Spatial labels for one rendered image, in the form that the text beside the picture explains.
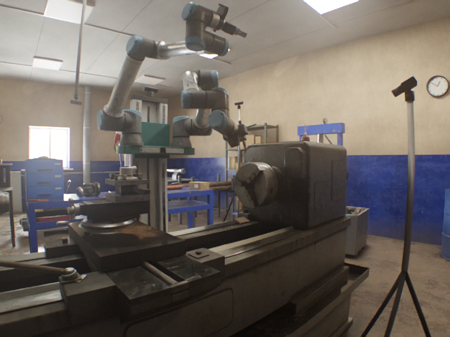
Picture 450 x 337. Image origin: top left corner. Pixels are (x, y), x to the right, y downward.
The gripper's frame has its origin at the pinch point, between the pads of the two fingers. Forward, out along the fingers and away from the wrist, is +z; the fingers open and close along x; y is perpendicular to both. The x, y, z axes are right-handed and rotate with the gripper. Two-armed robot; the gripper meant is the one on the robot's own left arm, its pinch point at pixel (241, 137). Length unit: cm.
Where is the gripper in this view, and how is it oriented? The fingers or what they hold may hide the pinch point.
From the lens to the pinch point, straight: 156.8
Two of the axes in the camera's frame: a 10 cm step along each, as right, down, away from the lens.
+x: -8.9, 2.9, 3.6
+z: 4.2, 1.6, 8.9
